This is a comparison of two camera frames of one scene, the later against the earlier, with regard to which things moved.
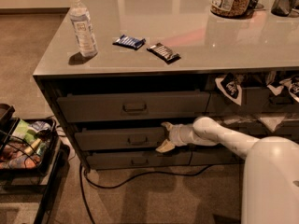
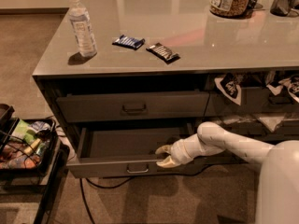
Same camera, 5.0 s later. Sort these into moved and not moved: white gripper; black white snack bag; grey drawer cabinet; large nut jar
Moved: white gripper
Not moved: grey drawer cabinet; large nut jar; black white snack bag
